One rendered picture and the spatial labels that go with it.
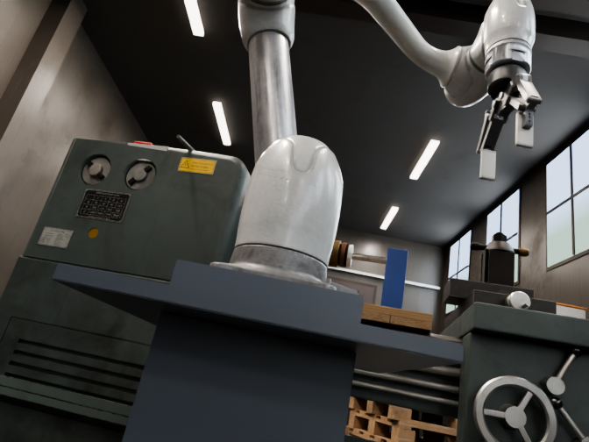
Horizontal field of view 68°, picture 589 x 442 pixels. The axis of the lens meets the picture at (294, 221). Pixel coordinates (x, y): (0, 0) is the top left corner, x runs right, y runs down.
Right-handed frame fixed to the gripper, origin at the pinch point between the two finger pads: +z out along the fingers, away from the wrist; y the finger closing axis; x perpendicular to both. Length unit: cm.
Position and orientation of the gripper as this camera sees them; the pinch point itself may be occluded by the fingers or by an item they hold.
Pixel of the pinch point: (504, 159)
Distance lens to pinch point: 94.9
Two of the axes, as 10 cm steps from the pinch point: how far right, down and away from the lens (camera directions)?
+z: -2.0, 9.2, -3.5
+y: 0.7, -3.4, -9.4
